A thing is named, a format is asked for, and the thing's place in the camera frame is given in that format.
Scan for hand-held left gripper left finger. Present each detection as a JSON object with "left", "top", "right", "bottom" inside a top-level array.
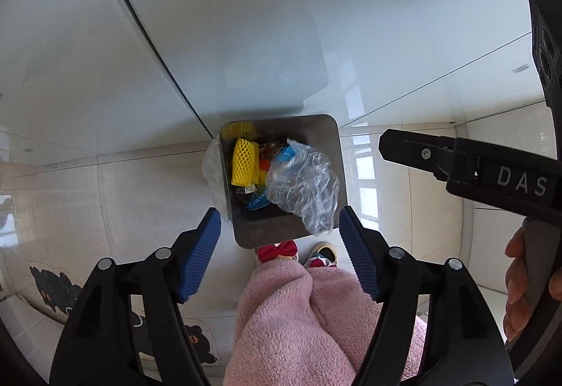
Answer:
[{"left": 49, "top": 207, "right": 222, "bottom": 386}]

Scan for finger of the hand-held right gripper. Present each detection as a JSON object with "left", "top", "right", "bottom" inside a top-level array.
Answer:
[{"left": 379, "top": 128, "right": 459, "bottom": 193}]

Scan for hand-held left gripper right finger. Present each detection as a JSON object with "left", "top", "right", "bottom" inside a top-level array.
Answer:
[{"left": 338, "top": 206, "right": 514, "bottom": 386}]

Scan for square metal bin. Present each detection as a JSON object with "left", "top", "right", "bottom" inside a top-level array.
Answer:
[{"left": 218, "top": 114, "right": 341, "bottom": 249}]

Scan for clear plastic bag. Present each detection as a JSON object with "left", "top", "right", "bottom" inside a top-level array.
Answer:
[{"left": 266, "top": 139, "right": 341, "bottom": 235}]

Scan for yellow foam fruit net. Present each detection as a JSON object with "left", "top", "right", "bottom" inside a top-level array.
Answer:
[{"left": 231, "top": 137, "right": 261, "bottom": 187}]

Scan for person's right hand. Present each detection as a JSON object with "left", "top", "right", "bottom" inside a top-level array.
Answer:
[{"left": 505, "top": 227, "right": 530, "bottom": 341}]

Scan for slipper with red bow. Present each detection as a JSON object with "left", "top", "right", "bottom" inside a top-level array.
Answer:
[
  {"left": 256, "top": 240, "right": 299, "bottom": 266},
  {"left": 307, "top": 242, "right": 339, "bottom": 269}
]

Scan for clear bin liner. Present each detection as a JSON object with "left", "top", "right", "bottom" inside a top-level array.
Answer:
[{"left": 201, "top": 135, "right": 233, "bottom": 224}]

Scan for pink fleece pants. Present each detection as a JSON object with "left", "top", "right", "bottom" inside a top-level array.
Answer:
[{"left": 224, "top": 256, "right": 429, "bottom": 386}]

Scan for black bear floor mat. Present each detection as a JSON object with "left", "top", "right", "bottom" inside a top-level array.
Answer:
[{"left": 26, "top": 260, "right": 219, "bottom": 369}]

